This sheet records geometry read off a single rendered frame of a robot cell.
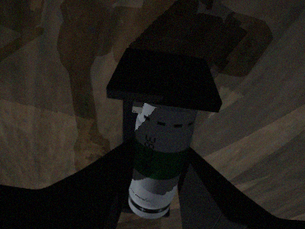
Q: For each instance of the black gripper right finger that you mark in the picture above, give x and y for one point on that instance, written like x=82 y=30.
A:
x=209 y=201

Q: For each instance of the grey and green battery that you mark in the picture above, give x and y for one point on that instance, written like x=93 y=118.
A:
x=161 y=141

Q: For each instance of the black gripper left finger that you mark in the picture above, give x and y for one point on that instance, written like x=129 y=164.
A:
x=92 y=198

